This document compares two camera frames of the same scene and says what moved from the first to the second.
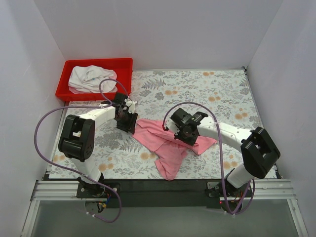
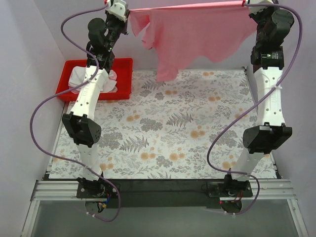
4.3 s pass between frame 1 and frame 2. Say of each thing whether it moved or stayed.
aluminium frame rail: stayed
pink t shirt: moved
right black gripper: moved
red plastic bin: stayed
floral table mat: stayed
